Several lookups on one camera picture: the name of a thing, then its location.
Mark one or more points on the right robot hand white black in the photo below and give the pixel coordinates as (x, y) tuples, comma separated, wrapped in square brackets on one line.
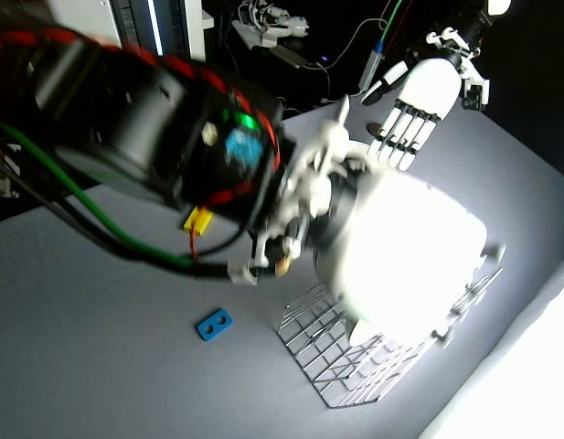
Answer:
[(409, 256)]

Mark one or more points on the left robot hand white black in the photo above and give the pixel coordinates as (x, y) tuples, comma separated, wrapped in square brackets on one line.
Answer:
[(430, 87)]

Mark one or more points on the black power adapter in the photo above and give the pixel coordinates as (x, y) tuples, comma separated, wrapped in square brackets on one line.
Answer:
[(288, 55)]

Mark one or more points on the yellow rectangular block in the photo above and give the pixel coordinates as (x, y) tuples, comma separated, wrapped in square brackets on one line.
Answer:
[(194, 221)]

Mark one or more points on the blue block with two holes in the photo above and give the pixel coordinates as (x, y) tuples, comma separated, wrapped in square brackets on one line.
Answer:
[(204, 334)]

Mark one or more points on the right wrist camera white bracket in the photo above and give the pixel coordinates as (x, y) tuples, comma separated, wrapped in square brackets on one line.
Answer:
[(329, 137)]

